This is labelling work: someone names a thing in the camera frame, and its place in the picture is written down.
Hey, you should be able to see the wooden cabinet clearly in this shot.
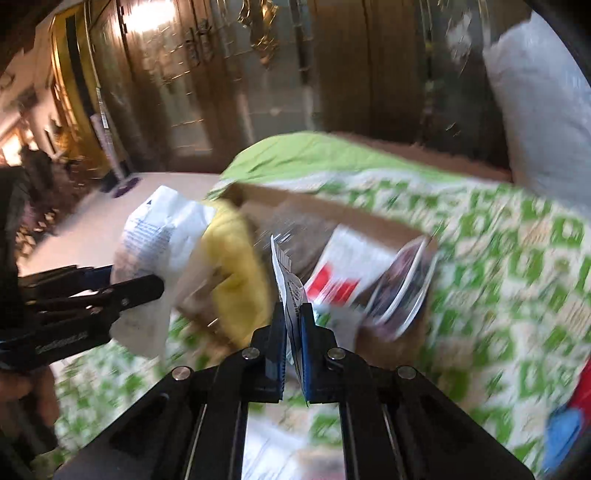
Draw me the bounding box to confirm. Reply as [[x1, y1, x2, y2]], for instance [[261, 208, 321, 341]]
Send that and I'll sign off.
[[46, 0, 509, 181]]

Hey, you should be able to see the person's left hand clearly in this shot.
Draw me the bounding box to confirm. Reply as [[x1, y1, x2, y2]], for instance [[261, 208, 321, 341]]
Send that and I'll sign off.
[[0, 364, 59, 428]]

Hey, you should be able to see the grey plastic-wrapped bundle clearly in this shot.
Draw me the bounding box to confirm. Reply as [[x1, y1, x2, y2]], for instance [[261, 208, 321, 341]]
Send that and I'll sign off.
[[482, 11, 591, 199]]

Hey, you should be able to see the purple mat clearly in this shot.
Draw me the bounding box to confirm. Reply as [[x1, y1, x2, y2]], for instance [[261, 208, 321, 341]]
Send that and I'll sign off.
[[111, 178, 140, 199]]

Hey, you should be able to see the clear packet of colourful items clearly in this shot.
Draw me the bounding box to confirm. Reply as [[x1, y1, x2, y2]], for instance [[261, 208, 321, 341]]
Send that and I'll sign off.
[[365, 236, 438, 340]]

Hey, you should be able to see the white paper packet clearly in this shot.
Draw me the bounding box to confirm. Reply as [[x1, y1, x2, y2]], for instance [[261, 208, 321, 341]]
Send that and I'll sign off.
[[270, 234, 315, 408]]

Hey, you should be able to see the blue cloth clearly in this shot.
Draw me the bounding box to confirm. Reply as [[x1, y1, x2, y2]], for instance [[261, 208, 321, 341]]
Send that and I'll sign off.
[[545, 406, 583, 474]]

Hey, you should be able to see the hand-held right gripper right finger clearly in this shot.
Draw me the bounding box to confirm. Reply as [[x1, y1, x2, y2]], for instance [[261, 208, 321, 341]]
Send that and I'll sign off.
[[301, 304, 533, 480]]

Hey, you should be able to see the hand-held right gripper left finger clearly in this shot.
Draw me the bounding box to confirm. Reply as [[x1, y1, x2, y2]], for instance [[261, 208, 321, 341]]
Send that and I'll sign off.
[[53, 300, 288, 480]]

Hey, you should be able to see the red cloth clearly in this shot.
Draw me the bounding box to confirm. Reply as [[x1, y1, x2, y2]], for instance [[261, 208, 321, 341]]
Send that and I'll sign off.
[[568, 369, 591, 416]]

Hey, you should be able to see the white printed plastic bag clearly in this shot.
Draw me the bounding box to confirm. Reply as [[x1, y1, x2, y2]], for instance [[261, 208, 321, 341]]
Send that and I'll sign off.
[[111, 185, 218, 358]]

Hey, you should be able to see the white packet with red label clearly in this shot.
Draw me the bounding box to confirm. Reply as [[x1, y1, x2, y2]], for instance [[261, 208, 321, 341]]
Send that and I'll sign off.
[[302, 226, 416, 324]]

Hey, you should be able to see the cardboard box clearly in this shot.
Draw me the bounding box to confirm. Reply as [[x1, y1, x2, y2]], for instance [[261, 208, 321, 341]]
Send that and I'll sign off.
[[175, 182, 439, 370]]

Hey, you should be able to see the yellow towel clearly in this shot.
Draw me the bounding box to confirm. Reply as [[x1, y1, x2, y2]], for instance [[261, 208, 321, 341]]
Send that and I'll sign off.
[[201, 200, 273, 342]]

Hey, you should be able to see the green patterned blanket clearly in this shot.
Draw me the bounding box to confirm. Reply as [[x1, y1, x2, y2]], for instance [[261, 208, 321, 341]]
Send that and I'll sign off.
[[51, 131, 591, 480]]

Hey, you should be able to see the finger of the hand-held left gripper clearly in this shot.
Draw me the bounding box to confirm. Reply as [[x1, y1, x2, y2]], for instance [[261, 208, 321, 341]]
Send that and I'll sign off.
[[18, 264, 115, 298], [28, 275, 165, 321]]

